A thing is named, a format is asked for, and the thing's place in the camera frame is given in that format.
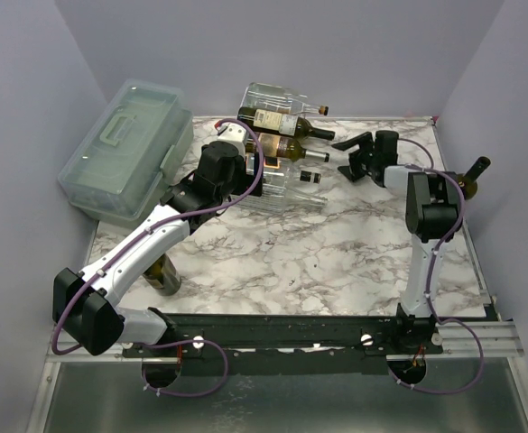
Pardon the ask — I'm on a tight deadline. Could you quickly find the clear square liquor bottle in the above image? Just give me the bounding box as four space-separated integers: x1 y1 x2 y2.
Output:
262 157 321 188

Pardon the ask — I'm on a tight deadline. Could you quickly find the green bottle brown label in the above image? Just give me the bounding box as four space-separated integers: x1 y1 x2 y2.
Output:
258 133 330 162

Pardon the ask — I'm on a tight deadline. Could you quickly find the green bottle white label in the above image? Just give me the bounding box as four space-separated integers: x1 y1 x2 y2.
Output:
236 106 336 141

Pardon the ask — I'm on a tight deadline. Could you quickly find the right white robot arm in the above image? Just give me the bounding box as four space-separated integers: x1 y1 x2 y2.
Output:
332 130 465 323

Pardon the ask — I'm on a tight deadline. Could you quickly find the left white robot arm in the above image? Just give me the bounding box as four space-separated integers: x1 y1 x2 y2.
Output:
51 138 262 356

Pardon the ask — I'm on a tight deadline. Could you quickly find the clear bottle on rack top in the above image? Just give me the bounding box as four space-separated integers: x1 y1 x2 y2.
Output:
241 82 329 116

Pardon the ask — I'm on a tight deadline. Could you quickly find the translucent green storage box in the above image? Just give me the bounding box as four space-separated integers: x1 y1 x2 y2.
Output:
58 79 193 228

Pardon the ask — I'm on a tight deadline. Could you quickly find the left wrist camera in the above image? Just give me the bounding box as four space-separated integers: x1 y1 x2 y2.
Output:
216 122 249 155

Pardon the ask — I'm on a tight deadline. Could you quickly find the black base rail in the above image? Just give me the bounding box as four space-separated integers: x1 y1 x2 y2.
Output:
123 314 442 379

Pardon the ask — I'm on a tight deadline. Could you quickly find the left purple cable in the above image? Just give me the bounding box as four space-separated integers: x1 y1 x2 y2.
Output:
51 117 264 398

